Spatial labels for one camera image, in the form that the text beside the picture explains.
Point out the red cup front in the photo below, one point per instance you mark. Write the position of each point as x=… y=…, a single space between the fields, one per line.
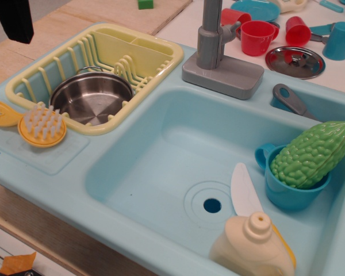
x=256 y=37

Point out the green bitter melon toy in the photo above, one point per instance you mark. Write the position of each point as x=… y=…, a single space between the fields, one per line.
x=310 y=156

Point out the grey toy utensil handle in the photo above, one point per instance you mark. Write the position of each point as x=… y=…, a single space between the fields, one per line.
x=284 y=98

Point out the blue toy cup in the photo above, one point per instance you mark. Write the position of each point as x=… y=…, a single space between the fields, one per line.
x=281 y=195

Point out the green block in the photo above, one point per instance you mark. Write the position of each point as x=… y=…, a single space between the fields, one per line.
x=145 y=4

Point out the orange tape piece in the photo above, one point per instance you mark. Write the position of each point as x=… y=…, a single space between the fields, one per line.
x=17 y=264

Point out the yellow dish brush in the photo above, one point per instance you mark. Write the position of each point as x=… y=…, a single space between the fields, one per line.
x=39 y=126

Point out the grey toy faucet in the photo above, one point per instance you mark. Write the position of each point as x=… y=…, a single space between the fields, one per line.
x=208 y=67

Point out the stainless steel pot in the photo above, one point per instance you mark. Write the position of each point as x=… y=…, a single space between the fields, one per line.
x=92 y=95

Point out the blue cup upside down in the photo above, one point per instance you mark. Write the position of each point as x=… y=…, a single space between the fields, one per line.
x=335 y=46

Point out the red cup behind faucet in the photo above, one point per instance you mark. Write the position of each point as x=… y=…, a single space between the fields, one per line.
x=232 y=21

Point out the cream toy appliance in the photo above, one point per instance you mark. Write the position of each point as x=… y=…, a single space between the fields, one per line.
x=291 y=5

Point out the cream soap bottle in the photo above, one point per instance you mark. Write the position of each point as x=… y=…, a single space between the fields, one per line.
x=250 y=246

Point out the steel pot lid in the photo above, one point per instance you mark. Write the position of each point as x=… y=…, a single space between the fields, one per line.
x=297 y=62

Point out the red cup upside down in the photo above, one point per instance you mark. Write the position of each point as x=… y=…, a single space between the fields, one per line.
x=297 y=32

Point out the white toy knife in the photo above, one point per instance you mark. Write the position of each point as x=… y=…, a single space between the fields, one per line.
x=244 y=198

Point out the blue toy plate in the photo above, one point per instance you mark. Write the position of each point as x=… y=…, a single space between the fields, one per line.
x=258 y=10

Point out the yellow dish rack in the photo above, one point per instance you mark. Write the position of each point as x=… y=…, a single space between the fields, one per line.
x=141 y=59

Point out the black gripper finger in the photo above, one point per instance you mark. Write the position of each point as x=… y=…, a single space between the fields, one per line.
x=16 y=20

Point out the light blue toy sink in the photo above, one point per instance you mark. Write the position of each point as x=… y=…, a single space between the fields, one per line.
x=157 y=187

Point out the blue toy utensil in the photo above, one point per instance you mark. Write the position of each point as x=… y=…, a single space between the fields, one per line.
x=322 y=30

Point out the wooden board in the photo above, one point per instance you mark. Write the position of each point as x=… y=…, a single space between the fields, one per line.
x=125 y=13

